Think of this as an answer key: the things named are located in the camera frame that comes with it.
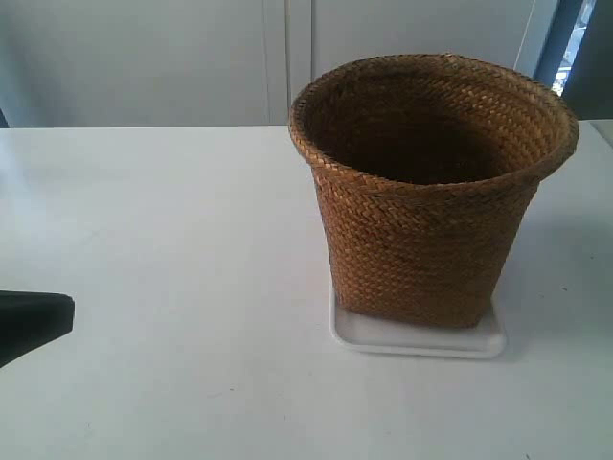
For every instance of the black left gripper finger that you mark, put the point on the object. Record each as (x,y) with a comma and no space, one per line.
(30,320)

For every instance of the brown woven wicker basket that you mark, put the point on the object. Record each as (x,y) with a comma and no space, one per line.
(424,166)

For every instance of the white rectangular plastic tray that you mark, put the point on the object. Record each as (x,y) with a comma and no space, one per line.
(364,334)

